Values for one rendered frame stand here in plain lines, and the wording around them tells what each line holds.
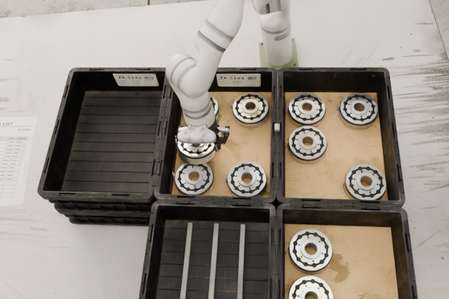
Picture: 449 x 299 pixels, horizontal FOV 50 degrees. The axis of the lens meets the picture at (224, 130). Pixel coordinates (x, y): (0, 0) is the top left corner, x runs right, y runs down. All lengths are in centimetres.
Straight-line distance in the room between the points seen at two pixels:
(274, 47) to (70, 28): 79
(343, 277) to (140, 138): 66
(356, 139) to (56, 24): 118
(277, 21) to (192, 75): 53
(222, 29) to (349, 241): 61
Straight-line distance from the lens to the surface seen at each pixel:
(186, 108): 110
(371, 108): 140
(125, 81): 146
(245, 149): 134
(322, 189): 130
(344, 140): 137
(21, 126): 173
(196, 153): 129
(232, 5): 100
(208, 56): 101
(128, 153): 140
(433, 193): 150
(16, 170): 166
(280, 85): 133
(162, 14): 186
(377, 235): 128
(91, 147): 144
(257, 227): 126
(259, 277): 123
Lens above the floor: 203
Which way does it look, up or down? 60 degrees down
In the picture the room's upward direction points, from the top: 10 degrees counter-clockwise
